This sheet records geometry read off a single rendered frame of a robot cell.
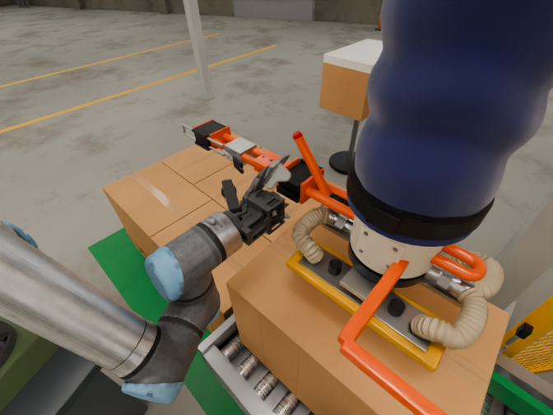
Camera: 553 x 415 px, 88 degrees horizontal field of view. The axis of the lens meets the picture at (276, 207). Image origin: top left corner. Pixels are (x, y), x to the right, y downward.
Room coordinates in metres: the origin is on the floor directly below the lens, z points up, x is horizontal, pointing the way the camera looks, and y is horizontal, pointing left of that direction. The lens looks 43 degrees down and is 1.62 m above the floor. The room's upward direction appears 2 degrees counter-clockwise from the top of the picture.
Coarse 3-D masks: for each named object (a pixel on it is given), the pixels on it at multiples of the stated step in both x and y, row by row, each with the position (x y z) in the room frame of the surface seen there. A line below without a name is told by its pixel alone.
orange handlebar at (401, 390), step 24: (216, 144) 0.73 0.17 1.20; (312, 192) 0.50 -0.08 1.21; (336, 192) 0.50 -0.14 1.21; (456, 264) 0.29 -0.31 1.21; (480, 264) 0.29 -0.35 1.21; (384, 288) 0.24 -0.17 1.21; (360, 312) 0.21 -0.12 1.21; (360, 360) 0.14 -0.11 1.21; (384, 384) 0.11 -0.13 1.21; (408, 384) 0.11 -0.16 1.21; (408, 408) 0.09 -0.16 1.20; (432, 408) 0.08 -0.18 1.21
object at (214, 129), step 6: (210, 120) 0.84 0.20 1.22; (198, 126) 0.80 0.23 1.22; (204, 126) 0.80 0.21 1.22; (210, 126) 0.80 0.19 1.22; (216, 126) 0.80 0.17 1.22; (222, 126) 0.80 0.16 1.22; (228, 126) 0.80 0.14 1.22; (204, 132) 0.77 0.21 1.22; (210, 132) 0.77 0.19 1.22; (216, 132) 0.76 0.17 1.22; (222, 132) 0.78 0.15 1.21; (228, 132) 0.79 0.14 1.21; (222, 138) 0.77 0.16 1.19
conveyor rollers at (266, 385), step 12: (228, 348) 0.41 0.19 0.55; (240, 348) 0.42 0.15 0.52; (252, 360) 0.37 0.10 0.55; (240, 372) 0.33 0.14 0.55; (252, 372) 0.34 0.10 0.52; (264, 384) 0.29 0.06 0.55; (276, 384) 0.30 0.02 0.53; (264, 396) 0.26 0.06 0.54; (288, 396) 0.26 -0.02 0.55; (492, 396) 0.24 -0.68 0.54; (276, 408) 0.23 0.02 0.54; (288, 408) 0.22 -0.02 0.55
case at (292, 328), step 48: (288, 240) 0.57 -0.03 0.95; (336, 240) 0.57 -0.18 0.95; (240, 288) 0.41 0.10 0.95; (288, 288) 0.41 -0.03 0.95; (240, 336) 0.43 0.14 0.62; (288, 336) 0.28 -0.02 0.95; (336, 336) 0.28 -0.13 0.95; (288, 384) 0.28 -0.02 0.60; (336, 384) 0.19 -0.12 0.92; (432, 384) 0.18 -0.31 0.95; (480, 384) 0.17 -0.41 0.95
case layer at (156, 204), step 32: (192, 160) 1.67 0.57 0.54; (224, 160) 1.66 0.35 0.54; (288, 160) 1.63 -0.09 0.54; (128, 192) 1.34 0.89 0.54; (160, 192) 1.33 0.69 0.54; (192, 192) 1.32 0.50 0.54; (128, 224) 1.23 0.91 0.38; (160, 224) 1.06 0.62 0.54; (192, 224) 1.05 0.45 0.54; (288, 224) 1.03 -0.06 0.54; (224, 288) 0.66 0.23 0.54; (224, 320) 0.55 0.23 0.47
